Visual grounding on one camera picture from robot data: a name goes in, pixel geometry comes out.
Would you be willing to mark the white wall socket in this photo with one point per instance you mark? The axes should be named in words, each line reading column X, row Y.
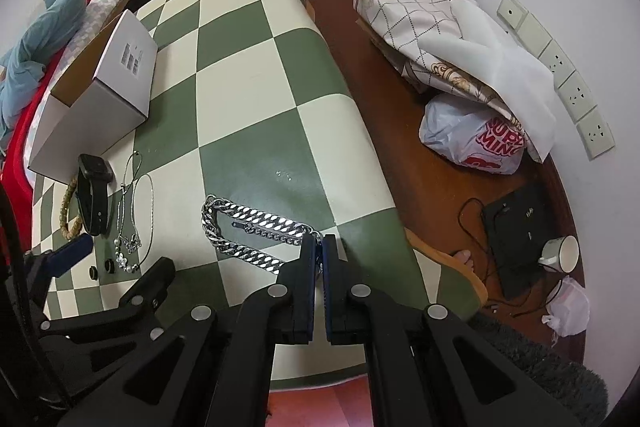
column 557, row 59
column 595, row 134
column 576, row 93

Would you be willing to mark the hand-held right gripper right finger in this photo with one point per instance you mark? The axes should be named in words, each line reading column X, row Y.
column 328, row 259

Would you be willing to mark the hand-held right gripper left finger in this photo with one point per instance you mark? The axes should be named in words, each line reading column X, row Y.
column 309, row 259

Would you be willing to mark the dark fuzzy garment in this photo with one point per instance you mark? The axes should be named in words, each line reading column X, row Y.
column 540, row 377

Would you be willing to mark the red bed cover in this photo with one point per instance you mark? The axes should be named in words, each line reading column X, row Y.
column 12, row 157

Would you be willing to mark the white wall switch plate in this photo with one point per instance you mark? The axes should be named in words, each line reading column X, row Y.
column 511, row 12

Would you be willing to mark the floral beige cloth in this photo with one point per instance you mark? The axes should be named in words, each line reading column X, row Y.
column 400, row 7

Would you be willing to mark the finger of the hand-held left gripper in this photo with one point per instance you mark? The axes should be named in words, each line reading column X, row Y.
column 72, row 253
column 150, row 282

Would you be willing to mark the black smartwatch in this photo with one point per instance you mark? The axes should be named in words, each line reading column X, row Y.
column 93, row 187

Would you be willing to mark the crumpled white plastic bag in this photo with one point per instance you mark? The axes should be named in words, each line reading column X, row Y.
column 570, row 307

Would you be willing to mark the white ceramic cup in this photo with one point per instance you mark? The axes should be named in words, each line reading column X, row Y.
column 562, row 252

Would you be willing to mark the green checkered tablecloth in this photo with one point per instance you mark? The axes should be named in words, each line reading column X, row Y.
column 260, row 82

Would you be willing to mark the white plastic bag red print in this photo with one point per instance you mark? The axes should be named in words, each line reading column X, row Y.
column 460, row 134

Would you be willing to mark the flat black electronic device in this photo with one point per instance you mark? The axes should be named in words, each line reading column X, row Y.
column 515, row 232

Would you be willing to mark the person's foot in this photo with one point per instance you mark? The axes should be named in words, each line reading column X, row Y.
column 462, row 258

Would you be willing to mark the small black stud earring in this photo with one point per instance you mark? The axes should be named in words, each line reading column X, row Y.
column 92, row 272
column 108, row 266

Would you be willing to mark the blue blanket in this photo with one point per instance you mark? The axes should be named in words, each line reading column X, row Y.
column 55, row 22

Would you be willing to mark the white cardboard box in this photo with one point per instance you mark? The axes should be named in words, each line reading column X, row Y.
column 100, row 107

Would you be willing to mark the blank white wall plate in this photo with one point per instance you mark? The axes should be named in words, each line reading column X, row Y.
column 536, row 36

